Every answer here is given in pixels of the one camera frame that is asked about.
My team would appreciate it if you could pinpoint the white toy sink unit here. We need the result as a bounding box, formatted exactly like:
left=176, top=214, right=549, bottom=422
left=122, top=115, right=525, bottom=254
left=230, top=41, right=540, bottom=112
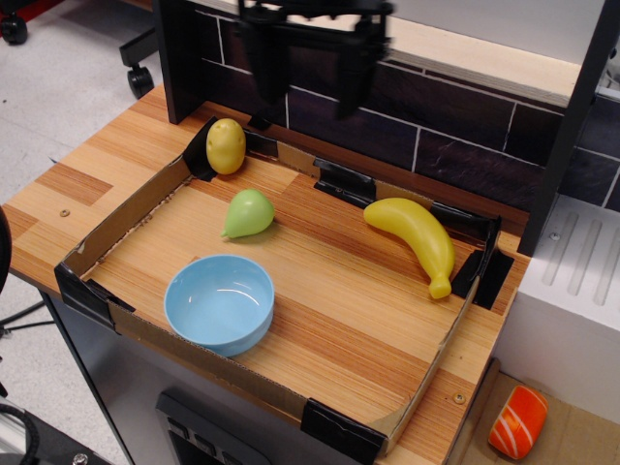
left=494, top=196, right=619, bottom=422

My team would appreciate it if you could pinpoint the light wooden shelf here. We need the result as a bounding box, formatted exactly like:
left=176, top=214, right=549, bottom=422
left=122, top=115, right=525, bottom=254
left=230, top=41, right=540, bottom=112
left=377, top=0, right=582, bottom=109

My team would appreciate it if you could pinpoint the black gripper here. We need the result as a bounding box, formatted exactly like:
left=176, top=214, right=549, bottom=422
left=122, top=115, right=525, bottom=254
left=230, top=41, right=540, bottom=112
left=237, top=1, right=393, bottom=119

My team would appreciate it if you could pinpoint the green toy pear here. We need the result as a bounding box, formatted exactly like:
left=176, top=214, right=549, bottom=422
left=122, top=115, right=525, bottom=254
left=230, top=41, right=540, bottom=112
left=221, top=189, right=275, bottom=238

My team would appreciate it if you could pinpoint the black braided cable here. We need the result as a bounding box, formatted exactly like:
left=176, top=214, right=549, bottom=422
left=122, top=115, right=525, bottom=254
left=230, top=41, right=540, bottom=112
left=0, top=404, right=40, bottom=465

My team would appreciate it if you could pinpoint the black caster wheel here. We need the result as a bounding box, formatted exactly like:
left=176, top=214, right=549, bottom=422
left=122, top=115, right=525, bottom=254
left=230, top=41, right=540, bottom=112
left=1, top=13, right=28, bottom=46

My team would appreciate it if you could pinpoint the cardboard fence with black tape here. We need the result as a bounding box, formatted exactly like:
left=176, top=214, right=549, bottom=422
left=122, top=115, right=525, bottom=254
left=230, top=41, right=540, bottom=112
left=55, top=128, right=514, bottom=464

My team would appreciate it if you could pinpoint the black upright post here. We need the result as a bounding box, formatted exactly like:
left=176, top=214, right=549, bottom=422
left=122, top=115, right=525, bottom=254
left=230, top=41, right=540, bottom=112
left=153, top=0, right=205, bottom=124
left=517, top=0, right=619, bottom=257

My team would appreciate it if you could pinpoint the black left upright post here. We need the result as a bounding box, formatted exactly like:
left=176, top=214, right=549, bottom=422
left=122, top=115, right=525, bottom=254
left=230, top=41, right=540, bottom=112
left=153, top=0, right=205, bottom=124

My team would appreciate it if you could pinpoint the yellow toy banana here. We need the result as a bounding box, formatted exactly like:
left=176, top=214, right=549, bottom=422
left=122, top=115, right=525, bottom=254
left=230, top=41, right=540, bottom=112
left=363, top=198, right=455, bottom=299

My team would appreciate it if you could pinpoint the light blue bowl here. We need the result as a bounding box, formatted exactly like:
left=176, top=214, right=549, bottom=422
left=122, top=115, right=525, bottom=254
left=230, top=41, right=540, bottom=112
left=164, top=255, right=275, bottom=357

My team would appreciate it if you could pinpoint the yellow toy potato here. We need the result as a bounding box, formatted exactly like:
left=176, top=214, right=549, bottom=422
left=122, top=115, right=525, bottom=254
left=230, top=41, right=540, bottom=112
left=205, top=118, right=246, bottom=174

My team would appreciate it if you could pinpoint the orange salmon sushi toy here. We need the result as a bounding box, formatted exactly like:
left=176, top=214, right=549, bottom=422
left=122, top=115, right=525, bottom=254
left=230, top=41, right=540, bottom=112
left=488, top=386, right=548, bottom=460

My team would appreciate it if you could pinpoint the black oven control panel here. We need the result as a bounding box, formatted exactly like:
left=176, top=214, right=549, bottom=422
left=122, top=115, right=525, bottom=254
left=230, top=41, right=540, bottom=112
left=156, top=387, right=274, bottom=464

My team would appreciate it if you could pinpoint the black right upright post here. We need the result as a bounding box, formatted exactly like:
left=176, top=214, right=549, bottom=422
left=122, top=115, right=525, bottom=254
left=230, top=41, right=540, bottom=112
left=517, top=0, right=619, bottom=257

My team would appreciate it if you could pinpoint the black chair caster base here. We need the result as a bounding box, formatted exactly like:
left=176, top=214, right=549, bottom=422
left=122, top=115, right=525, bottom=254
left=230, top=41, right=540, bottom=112
left=119, top=28, right=158, bottom=100

